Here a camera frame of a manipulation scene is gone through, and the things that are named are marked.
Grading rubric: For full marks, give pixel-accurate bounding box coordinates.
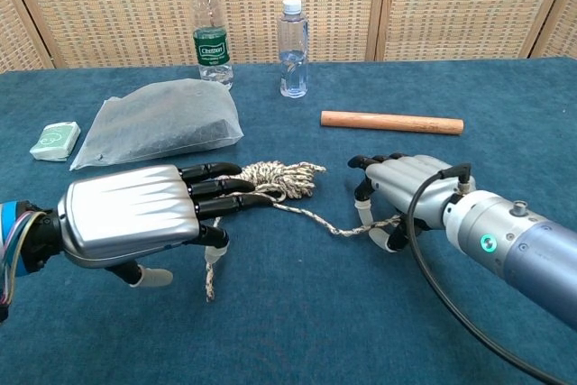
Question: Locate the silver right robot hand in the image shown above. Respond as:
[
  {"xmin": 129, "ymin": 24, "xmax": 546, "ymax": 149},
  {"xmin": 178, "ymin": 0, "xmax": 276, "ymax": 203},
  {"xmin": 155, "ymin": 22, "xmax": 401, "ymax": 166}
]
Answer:
[{"xmin": 347, "ymin": 152, "xmax": 475, "ymax": 253}]

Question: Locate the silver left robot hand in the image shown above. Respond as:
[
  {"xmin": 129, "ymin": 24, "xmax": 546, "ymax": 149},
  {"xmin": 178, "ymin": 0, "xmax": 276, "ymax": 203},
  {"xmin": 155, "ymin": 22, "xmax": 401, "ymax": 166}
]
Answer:
[{"xmin": 57, "ymin": 161, "xmax": 275, "ymax": 289}]

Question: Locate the camouflage braided rope bundle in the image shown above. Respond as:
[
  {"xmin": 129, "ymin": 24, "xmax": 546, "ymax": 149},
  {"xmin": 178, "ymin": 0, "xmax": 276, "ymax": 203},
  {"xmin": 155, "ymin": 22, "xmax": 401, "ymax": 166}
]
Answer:
[{"xmin": 205, "ymin": 160, "xmax": 403, "ymax": 303}]

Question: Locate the round wooden stick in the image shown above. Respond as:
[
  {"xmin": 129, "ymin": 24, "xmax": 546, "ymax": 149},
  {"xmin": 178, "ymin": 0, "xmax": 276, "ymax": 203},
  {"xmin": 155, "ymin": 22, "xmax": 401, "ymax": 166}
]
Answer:
[{"xmin": 320, "ymin": 109, "xmax": 465, "ymax": 137}]

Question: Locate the translucent white plastic bag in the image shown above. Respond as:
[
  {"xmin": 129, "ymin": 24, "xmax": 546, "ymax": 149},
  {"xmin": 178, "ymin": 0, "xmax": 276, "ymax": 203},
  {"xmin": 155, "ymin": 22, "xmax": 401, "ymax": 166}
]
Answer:
[{"xmin": 69, "ymin": 78, "xmax": 245, "ymax": 171}]

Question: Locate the green tissue pack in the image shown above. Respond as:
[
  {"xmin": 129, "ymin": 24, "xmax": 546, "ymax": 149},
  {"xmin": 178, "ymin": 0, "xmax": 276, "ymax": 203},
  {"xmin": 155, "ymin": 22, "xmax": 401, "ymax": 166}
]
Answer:
[{"xmin": 29, "ymin": 121, "xmax": 82, "ymax": 164}]

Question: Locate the blue table cloth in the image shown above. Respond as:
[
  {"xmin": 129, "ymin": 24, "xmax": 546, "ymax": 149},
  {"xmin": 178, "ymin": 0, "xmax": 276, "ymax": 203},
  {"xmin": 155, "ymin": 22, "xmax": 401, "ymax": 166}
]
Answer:
[{"xmin": 0, "ymin": 56, "xmax": 577, "ymax": 385}]

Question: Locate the clear bottle white cap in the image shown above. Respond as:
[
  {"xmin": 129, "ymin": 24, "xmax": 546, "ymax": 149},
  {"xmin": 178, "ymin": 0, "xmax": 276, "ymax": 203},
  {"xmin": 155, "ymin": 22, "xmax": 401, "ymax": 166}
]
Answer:
[{"xmin": 277, "ymin": 0, "xmax": 310, "ymax": 99}]

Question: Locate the green label water bottle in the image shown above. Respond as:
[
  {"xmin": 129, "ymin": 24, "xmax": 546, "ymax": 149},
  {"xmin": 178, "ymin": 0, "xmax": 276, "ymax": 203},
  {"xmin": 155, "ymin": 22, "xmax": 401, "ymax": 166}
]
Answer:
[{"xmin": 188, "ymin": 0, "xmax": 234, "ymax": 91}]

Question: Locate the woven bamboo folding screen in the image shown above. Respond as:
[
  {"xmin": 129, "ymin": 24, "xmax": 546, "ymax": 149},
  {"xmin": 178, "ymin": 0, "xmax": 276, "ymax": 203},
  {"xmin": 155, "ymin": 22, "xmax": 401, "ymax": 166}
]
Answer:
[{"xmin": 0, "ymin": 0, "xmax": 577, "ymax": 74}]

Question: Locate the black cable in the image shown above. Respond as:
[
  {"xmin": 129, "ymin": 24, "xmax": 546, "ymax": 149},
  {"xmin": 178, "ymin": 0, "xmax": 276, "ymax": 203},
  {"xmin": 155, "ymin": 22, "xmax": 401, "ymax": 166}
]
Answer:
[{"xmin": 407, "ymin": 162, "xmax": 577, "ymax": 385}]

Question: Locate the coloured wire bundle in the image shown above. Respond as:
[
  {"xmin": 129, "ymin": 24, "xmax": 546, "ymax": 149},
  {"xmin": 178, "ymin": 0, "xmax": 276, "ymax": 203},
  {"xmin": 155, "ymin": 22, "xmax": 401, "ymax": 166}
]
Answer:
[{"xmin": 0, "ymin": 208, "xmax": 46, "ymax": 314}]

